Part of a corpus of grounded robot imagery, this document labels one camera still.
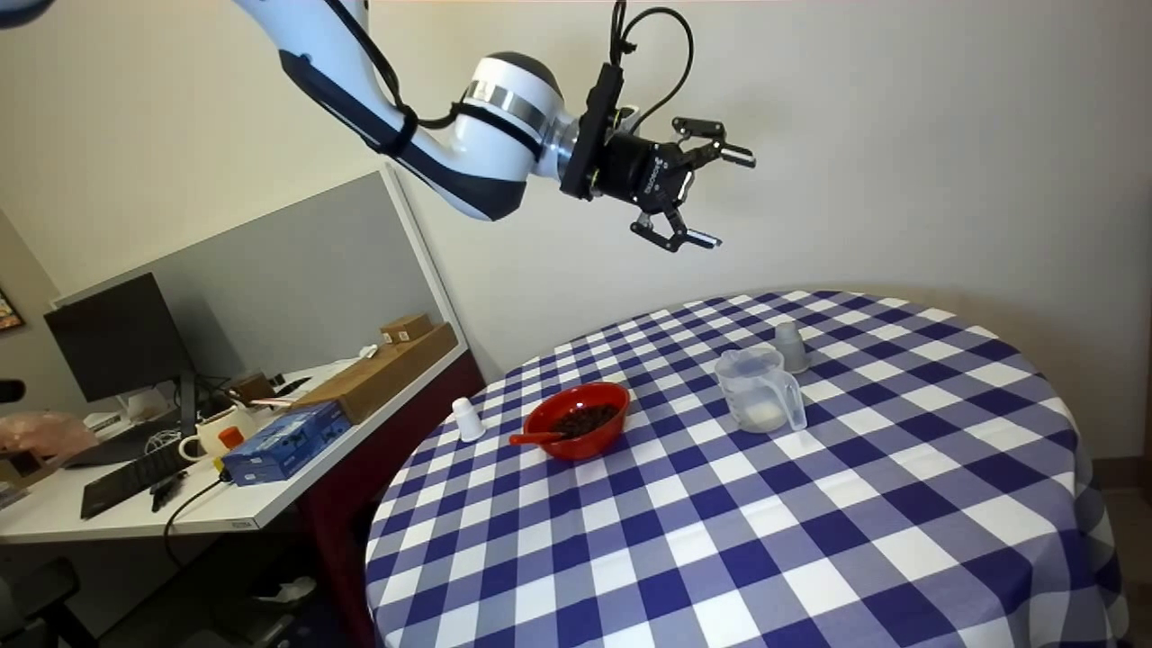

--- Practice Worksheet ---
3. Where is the white mug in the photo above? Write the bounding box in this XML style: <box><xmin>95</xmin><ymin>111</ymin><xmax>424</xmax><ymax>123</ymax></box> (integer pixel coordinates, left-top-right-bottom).
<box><xmin>175</xmin><ymin>410</ymin><xmax>248</xmax><ymax>465</ymax></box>

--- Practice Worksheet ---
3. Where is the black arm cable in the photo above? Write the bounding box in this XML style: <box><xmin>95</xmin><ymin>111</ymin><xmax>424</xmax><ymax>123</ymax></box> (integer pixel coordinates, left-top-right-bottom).
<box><xmin>320</xmin><ymin>0</ymin><xmax>697</xmax><ymax>139</ymax></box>

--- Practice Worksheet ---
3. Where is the small white bottle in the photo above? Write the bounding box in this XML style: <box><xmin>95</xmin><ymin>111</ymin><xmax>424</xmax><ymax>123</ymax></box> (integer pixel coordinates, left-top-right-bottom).
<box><xmin>448</xmin><ymin>397</ymin><xmax>490</xmax><ymax>447</ymax></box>

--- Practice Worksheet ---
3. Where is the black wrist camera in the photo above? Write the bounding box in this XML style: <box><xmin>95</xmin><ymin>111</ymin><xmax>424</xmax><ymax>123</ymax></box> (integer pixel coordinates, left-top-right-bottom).
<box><xmin>556</xmin><ymin>61</ymin><xmax>626</xmax><ymax>206</ymax></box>

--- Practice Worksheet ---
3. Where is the red bowl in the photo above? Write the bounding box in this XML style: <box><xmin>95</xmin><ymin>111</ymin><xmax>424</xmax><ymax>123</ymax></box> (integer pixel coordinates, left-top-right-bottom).
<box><xmin>521</xmin><ymin>382</ymin><xmax>633</xmax><ymax>470</ymax></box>

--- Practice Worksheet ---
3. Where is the dark coffee beans pile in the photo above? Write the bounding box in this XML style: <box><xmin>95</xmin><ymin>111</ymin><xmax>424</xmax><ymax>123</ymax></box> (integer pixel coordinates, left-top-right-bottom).
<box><xmin>551</xmin><ymin>403</ymin><xmax>626</xmax><ymax>441</ymax></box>

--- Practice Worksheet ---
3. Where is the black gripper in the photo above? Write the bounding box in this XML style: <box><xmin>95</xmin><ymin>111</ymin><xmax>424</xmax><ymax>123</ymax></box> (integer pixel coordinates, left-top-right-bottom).
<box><xmin>602</xmin><ymin>111</ymin><xmax>759</xmax><ymax>257</ymax></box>

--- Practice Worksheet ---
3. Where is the blue white checkered tablecloth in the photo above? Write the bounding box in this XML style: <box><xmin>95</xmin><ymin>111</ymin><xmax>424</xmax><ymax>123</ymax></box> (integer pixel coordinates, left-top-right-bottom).
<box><xmin>359</xmin><ymin>284</ymin><xmax>1138</xmax><ymax>648</ymax></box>

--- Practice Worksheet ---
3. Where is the white desk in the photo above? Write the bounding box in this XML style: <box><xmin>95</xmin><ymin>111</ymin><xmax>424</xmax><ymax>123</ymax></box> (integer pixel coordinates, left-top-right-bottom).
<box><xmin>0</xmin><ymin>340</ymin><xmax>472</xmax><ymax>545</ymax></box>

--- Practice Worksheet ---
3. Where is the grey partition panel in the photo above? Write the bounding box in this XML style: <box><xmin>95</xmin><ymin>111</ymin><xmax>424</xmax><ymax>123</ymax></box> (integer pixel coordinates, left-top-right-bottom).
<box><xmin>51</xmin><ymin>166</ymin><xmax>464</xmax><ymax>388</ymax></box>

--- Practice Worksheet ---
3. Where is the framed wall picture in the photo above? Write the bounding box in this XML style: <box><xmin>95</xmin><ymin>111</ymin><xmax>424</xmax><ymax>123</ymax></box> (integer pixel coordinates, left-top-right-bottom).
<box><xmin>0</xmin><ymin>284</ymin><xmax>27</xmax><ymax>340</ymax></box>

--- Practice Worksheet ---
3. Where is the pink cloth bundle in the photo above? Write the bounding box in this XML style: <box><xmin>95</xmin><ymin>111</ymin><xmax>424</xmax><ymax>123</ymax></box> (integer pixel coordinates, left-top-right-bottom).
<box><xmin>0</xmin><ymin>410</ymin><xmax>95</xmax><ymax>465</ymax></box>

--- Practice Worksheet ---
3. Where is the black keyboard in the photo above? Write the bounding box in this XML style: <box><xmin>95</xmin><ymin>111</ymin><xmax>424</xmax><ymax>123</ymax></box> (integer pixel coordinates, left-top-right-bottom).
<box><xmin>76</xmin><ymin>442</ymin><xmax>195</xmax><ymax>521</ymax></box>

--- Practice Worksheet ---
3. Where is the black desk cable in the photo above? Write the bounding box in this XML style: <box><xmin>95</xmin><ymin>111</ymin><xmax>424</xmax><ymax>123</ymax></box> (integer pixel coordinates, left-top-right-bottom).
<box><xmin>159</xmin><ymin>465</ymin><xmax>231</xmax><ymax>538</ymax></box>

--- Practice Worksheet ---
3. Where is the clear plastic measuring jar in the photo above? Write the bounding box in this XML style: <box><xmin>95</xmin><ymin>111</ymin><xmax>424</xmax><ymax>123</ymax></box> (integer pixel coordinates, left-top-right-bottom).
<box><xmin>711</xmin><ymin>341</ymin><xmax>809</xmax><ymax>436</ymax></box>

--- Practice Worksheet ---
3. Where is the black computer monitor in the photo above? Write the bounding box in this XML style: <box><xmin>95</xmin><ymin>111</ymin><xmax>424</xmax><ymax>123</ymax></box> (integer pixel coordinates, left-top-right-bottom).
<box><xmin>41</xmin><ymin>271</ymin><xmax>195</xmax><ymax>409</ymax></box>

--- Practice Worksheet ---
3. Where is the orange plastic spoon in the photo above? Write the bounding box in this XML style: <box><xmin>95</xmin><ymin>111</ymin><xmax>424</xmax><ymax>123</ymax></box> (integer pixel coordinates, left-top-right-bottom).
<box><xmin>502</xmin><ymin>419</ymin><xmax>579</xmax><ymax>453</ymax></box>

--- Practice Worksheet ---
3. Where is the long brown cardboard box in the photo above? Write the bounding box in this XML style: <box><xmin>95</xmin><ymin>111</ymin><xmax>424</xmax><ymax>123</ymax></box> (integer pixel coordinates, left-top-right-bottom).
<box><xmin>285</xmin><ymin>321</ymin><xmax>460</xmax><ymax>427</ymax></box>

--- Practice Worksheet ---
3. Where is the blue cardboard box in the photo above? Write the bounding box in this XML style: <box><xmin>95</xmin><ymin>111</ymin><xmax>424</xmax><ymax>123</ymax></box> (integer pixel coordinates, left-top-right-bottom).
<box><xmin>220</xmin><ymin>401</ymin><xmax>352</xmax><ymax>488</ymax></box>

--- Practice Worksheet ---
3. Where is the dark red desk panel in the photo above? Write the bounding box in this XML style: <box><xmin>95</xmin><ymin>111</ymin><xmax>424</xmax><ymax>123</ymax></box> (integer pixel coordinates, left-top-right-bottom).
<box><xmin>291</xmin><ymin>355</ymin><xmax>490</xmax><ymax>648</ymax></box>

